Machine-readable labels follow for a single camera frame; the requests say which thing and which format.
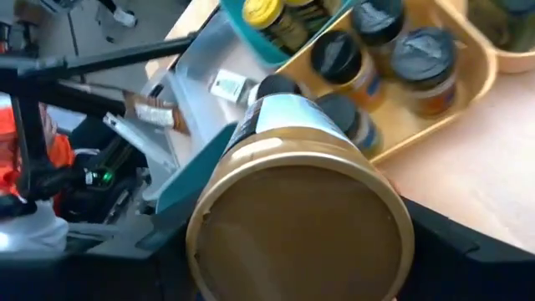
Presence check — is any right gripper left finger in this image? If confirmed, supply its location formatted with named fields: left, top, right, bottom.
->
left=0, top=225, right=197, bottom=301

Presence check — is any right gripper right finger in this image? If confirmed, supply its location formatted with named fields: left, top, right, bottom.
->
left=400, top=198, right=535, bottom=301

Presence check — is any tan-lid spice jar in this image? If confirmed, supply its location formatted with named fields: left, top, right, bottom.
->
left=186, top=92, right=415, bottom=301

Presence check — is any yellow-lid spice jar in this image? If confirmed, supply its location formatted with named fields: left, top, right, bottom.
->
left=241, top=0, right=311, bottom=56

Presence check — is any teal plastic bin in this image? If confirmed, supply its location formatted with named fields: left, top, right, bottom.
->
left=135, top=122, right=239, bottom=252
left=219, top=0, right=360, bottom=69

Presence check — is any orange and white object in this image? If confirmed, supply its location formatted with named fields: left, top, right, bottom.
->
left=0, top=94, right=77, bottom=252

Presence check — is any brown spice packet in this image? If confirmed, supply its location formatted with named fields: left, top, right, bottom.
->
left=123, top=90, right=191, bottom=135

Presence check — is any clear plastic bin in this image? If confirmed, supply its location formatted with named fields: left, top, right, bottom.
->
left=102, top=12, right=268, bottom=202

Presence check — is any large yellow plastic bin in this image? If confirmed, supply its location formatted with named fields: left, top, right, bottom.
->
left=275, top=0, right=499, bottom=165

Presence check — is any small yellow plastic bin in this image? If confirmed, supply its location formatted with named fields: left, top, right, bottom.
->
left=457, top=0, right=535, bottom=75

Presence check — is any black table frame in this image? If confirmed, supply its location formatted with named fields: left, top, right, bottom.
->
left=0, top=33, right=198, bottom=218

